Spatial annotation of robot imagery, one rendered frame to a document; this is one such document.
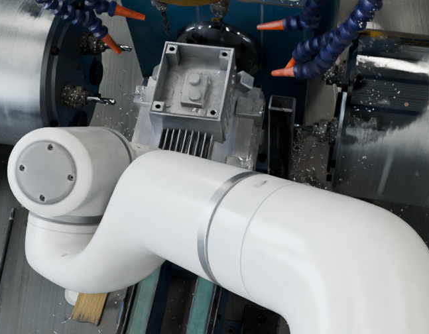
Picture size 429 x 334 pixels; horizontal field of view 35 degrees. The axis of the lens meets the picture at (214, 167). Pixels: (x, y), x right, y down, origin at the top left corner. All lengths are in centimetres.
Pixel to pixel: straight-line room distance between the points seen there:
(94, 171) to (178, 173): 14
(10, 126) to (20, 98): 6
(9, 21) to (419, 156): 61
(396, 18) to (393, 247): 109
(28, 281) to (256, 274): 84
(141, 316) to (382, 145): 44
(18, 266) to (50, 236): 58
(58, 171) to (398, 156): 48
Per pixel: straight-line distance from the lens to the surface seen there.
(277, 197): 45
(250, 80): 101
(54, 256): 67
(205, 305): 105
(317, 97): 133
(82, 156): 63
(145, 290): 106
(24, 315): 123
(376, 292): 40
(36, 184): 65
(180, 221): 49
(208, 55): 99
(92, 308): 119
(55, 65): 102
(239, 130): 99
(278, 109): 79
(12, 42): 102
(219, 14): 86
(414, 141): 93
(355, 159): 93
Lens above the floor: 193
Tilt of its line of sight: 63 degrees down
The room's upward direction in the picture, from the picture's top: 9 degrees counter-clockwise
